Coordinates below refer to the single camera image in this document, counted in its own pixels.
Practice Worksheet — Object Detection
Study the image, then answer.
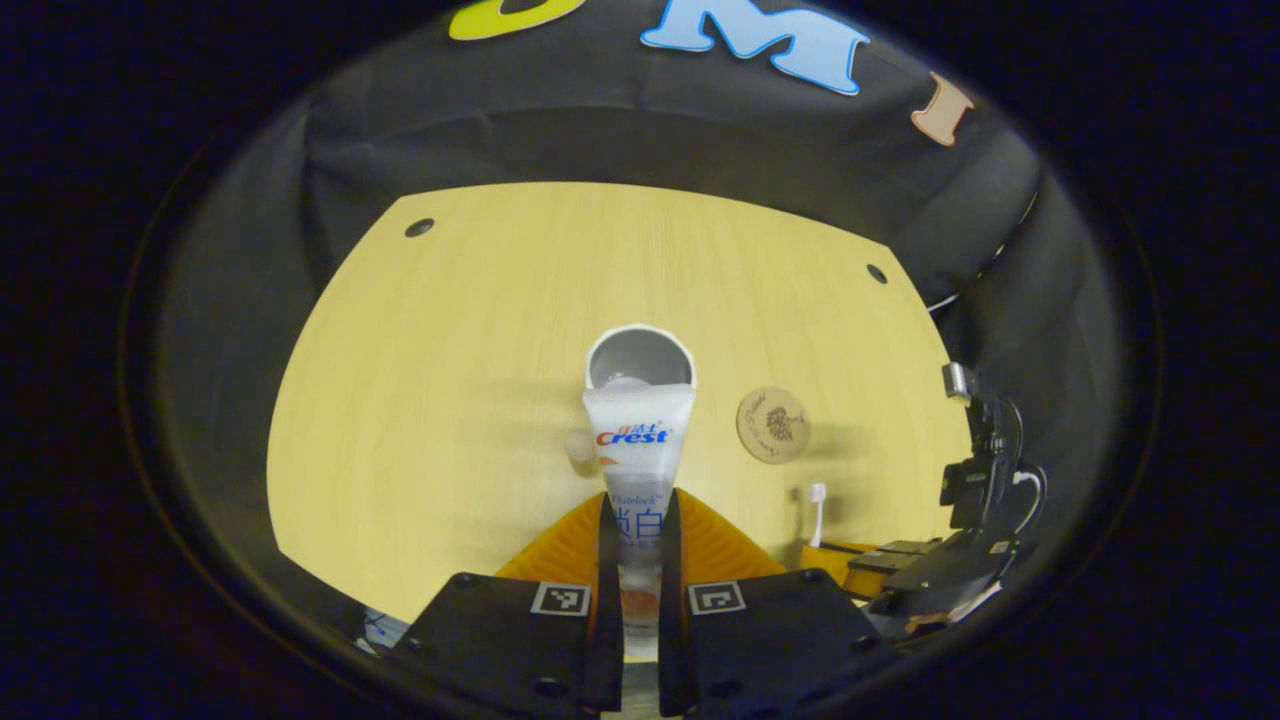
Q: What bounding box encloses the white cup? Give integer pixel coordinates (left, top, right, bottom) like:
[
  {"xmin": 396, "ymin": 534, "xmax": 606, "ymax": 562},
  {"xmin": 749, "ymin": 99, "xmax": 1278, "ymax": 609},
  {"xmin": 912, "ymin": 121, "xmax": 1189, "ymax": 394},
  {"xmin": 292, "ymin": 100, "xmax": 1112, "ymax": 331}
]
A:
[{"xmin": 563, "ymin": 324, "xmax": 698, "ymax": 479}]

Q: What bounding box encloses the thin white cable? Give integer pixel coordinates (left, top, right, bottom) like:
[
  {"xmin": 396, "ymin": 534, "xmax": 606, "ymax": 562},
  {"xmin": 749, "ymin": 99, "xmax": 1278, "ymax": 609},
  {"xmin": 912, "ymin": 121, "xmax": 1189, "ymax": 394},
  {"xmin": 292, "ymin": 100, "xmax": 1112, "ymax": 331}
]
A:
[{"xmin": 925, "ymin": 255, "xmax": 1011, "ymax": 313}]

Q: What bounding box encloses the round wooden coaster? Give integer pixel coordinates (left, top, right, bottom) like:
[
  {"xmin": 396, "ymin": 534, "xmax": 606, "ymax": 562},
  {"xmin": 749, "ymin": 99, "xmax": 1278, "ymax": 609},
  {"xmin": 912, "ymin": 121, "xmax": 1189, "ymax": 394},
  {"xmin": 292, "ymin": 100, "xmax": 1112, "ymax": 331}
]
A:
[{"xmin": 736, "ymin": 387, "xmax": 812, "ymax": 465}]

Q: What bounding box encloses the white toothpaste tube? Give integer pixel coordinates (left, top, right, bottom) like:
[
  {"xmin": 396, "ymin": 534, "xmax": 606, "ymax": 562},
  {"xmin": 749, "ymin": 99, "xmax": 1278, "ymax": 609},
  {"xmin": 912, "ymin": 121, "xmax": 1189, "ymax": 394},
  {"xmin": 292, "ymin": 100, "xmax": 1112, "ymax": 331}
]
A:
[{"xmin": 583, "ymin": 385, "xmax": 696, "ymax": 661}]

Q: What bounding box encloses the wooden desktop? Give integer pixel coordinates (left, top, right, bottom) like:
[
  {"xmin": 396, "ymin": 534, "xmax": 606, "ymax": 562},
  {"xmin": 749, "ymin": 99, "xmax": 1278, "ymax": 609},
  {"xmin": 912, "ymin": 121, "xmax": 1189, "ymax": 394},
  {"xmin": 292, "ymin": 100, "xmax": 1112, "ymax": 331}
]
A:
[{"xmin": 266, "ymin": 181, "xmax": 976, "ymax": 626}]

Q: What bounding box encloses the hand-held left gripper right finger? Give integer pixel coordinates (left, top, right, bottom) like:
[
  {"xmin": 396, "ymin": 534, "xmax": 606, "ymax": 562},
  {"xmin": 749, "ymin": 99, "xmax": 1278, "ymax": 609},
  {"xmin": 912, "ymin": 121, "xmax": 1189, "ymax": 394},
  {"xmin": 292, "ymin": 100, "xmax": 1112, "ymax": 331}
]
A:
[{"xmin": 657, "ymin": 487, "xmax": 898, "ymax": 719}]

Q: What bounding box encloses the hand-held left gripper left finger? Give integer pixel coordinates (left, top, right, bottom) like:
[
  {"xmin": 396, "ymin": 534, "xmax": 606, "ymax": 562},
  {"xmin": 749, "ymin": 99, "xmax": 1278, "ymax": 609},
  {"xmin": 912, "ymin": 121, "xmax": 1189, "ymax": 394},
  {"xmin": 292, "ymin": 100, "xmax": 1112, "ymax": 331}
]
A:
[{"xmin": 390, "ymin": 490, "xmax": 624, "ymax": 716}]

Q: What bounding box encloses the black backdrop cloth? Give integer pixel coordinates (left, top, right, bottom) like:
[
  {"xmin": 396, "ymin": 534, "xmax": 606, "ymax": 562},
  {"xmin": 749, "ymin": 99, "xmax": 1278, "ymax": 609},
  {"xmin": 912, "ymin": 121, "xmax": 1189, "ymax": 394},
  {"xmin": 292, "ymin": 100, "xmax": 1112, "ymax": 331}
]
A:
[{"xmin": 140, "ymin": 0, "xmax": 1141, "ymax": 641}]

